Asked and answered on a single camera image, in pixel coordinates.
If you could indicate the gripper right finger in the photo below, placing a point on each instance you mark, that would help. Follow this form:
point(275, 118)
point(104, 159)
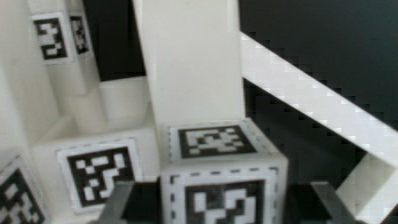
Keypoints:
point(314, 206)

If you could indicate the white leg cube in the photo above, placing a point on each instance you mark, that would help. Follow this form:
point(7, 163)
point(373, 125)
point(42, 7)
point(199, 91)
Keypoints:
point(222, 174)
point(62, 36)

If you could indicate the white chair back frame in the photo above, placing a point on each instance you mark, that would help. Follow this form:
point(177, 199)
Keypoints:
point(80, 129)

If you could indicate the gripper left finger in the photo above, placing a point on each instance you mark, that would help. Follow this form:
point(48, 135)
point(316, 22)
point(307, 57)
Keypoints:
point(131, 206)

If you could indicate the white U-shaped obstacle fence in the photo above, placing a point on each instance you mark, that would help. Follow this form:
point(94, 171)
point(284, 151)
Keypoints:
point(367, 190)

